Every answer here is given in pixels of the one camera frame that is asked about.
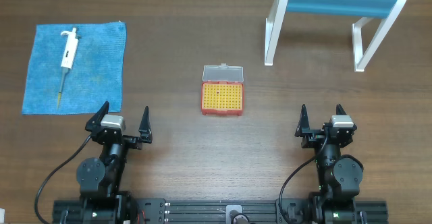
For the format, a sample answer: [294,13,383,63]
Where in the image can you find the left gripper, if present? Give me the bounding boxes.
[84,101,154,151]

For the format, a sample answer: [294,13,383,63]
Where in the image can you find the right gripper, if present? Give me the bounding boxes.
[294,103,358,149]

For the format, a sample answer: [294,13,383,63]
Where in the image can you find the white pipette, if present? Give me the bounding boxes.
[56,26,82,111]

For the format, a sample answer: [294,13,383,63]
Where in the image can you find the blue cloth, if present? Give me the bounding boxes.
[21,21,128,116]

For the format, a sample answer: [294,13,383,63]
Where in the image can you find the red and yellow tip box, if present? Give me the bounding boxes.
[200,63,245,117]

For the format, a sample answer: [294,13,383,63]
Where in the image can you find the white and blue stand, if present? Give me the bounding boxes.
[264,0,409,73]

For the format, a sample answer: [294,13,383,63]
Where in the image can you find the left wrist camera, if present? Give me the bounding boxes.
[99,113,127,133]

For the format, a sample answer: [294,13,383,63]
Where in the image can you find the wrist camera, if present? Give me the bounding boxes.
[99,113,127,133]
[329,114,355,129]

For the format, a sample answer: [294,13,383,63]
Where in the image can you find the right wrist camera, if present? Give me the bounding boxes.
[329,114,355,129]

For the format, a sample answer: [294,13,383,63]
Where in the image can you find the mounting rail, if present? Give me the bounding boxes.
[52,198,389,224]

